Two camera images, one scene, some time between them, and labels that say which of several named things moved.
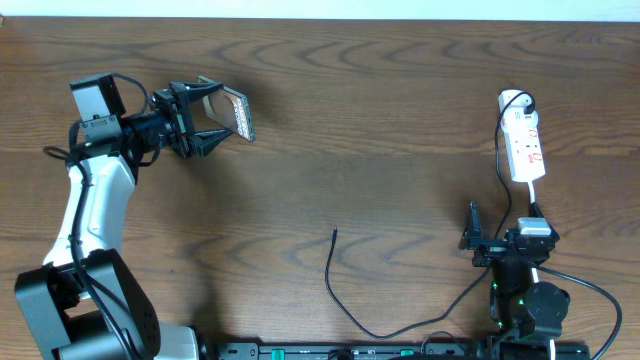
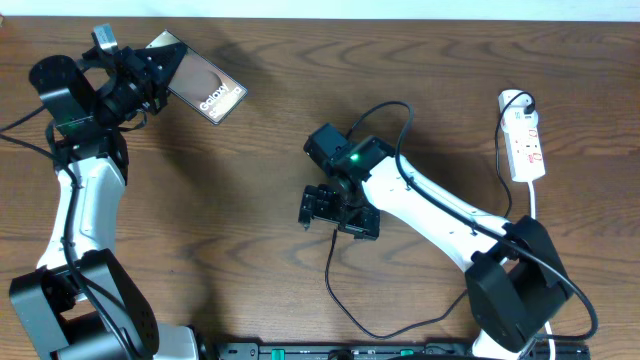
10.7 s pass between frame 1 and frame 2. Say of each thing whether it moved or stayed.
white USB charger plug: stayed
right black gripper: moved
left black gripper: moved
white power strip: stayed
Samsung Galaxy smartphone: moved
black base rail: stayed
